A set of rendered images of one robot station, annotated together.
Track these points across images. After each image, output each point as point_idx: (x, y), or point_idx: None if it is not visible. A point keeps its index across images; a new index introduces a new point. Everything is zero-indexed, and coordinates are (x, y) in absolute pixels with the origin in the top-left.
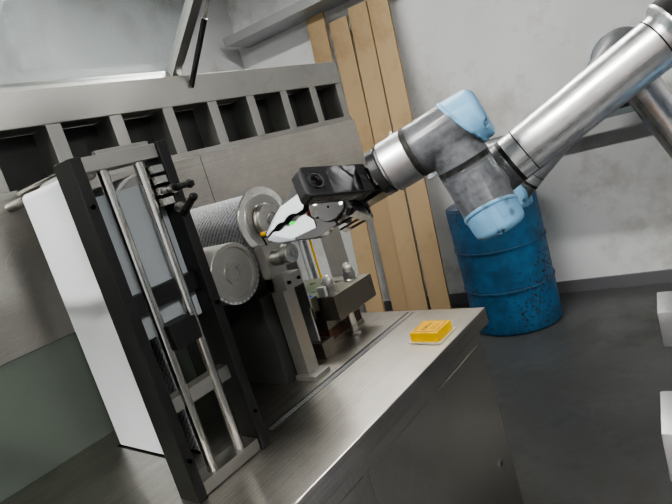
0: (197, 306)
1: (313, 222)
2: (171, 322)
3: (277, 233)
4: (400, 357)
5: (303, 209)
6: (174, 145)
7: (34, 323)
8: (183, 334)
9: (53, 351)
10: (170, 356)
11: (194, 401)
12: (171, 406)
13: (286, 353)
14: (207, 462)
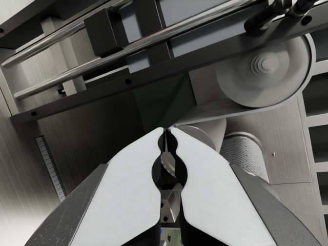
0: (136, 70)
1: (98, 245)
2: (116, 22)
3: (154, 134)
4: None
5: (185, 224)
6: (323, 161)
7: None
8: (97, 28)
9: None
10: (82, 15)
11: (50, 49)
12: (37, 10)
13: None
14: (8, 57)
